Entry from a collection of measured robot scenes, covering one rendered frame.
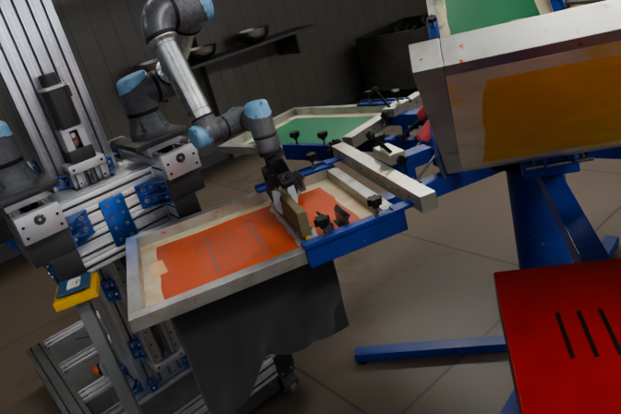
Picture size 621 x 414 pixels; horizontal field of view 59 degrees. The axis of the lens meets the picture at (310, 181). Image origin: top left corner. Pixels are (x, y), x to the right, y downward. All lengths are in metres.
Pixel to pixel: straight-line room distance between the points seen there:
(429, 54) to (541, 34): 0.13
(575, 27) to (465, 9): 2.27
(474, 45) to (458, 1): 2.33
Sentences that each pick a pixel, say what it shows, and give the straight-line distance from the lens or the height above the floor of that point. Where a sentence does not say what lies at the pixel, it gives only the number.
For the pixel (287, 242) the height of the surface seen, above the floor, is 0.95.
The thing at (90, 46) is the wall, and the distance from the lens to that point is 5.67.
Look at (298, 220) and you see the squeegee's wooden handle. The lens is 1.58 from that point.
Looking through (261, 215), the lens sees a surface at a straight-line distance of 1.90.
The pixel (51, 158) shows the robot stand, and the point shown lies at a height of 1.28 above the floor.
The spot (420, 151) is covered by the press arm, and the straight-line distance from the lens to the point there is 1.87.
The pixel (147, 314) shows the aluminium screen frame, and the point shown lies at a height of 0.99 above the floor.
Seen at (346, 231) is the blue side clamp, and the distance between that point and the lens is 1.51.
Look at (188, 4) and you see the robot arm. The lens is 1.80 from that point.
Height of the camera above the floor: 1.67
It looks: 20 degrees down
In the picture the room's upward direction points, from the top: 15 degrees counter-clockwise
